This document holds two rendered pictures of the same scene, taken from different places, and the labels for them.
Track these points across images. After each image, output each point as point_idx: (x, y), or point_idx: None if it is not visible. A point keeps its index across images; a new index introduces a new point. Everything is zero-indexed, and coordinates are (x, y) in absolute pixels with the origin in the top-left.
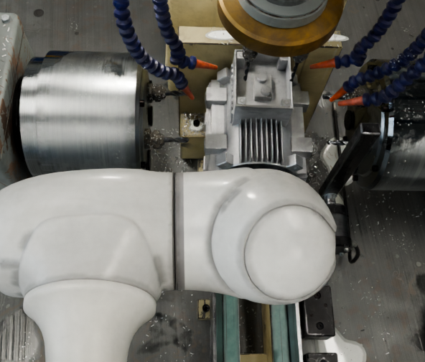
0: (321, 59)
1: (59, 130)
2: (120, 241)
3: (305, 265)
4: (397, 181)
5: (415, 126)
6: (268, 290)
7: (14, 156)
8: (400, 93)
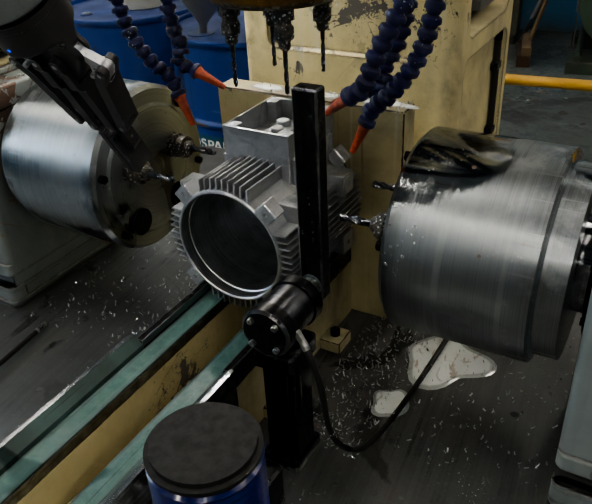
0: (383, 136)
1: (37, 112)
2: None
3: None
4: (409, 273)
5: (438, 173)
6: None
7: (0, 151)
8: (435, 137)
